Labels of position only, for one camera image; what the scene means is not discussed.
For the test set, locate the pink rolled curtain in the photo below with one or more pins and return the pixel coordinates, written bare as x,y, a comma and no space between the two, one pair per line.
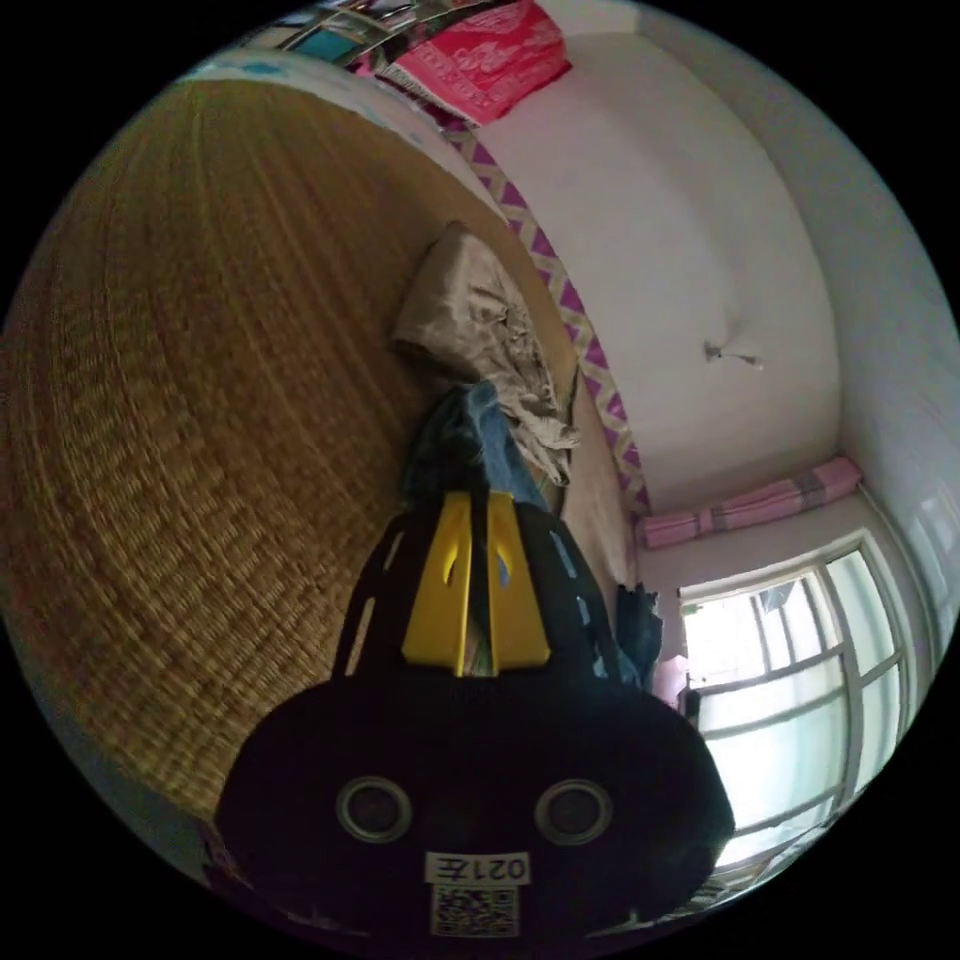
750,501

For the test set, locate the window with white frame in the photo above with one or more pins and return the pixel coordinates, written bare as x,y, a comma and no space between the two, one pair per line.
810,675

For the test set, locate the red patterned folded blanket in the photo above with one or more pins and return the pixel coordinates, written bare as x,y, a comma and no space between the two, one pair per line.
480,60

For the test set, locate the bed with woven mat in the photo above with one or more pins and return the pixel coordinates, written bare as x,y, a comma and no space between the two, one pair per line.
210,390

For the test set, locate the dark clothes hanging by window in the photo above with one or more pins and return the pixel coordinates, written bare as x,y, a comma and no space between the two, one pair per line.
637,630

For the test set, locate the beige crumpled garment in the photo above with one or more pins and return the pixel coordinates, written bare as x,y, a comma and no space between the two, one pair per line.
487,345

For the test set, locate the dark blue jeans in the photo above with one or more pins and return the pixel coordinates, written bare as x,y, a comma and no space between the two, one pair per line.
480,442

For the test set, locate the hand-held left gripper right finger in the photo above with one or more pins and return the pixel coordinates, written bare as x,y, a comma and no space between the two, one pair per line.
516,600

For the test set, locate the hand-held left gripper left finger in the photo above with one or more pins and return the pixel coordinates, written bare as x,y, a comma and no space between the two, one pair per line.
436,592

